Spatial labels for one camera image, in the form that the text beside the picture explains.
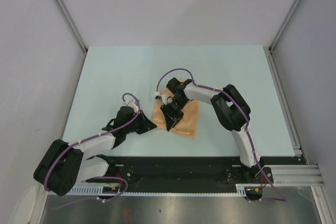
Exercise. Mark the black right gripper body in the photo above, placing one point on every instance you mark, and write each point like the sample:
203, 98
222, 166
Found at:
176, 100

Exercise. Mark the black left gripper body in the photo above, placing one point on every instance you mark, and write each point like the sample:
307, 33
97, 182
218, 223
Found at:
129, 128

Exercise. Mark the peach satin napkin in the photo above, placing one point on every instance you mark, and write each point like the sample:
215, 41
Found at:
187, 126

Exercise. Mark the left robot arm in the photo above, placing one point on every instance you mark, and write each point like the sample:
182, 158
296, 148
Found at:
66, 164

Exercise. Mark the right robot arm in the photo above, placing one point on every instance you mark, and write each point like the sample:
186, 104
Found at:
230, 108

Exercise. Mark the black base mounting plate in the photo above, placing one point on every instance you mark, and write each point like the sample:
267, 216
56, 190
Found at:
181, 175

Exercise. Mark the white slotted cable duct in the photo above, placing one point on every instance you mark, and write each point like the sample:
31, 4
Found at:
92, 190

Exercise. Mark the aluminium frame rail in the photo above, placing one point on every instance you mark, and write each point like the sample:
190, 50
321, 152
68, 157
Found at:
291, 126

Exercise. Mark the left aluminium corner post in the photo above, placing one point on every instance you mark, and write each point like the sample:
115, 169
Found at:
71, 25

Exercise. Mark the aluminium corner post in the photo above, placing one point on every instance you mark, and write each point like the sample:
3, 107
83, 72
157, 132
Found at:
284, 25
71, 25

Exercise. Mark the right aluminium corner post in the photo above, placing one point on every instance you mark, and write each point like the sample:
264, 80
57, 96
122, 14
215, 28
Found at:
284, 25

